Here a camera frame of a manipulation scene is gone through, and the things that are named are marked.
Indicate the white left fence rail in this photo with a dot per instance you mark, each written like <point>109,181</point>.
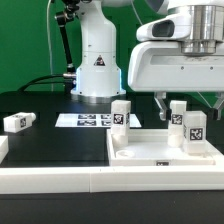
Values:
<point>4,148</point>

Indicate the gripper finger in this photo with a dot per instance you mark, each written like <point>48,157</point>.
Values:
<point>216,111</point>
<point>165,112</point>

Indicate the white front fence rail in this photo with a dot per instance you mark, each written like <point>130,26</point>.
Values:
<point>110,179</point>

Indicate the white fence rail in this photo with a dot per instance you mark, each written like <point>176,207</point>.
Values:
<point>110,179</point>
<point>4,148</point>

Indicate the white marker base plate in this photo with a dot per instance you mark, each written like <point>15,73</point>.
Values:
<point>90,120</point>

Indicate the white square table top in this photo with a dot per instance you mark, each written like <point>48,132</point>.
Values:
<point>148,147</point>

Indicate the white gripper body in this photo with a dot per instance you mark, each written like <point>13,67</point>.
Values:
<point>157,63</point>

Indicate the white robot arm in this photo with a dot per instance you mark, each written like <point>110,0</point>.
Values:
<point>182,52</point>

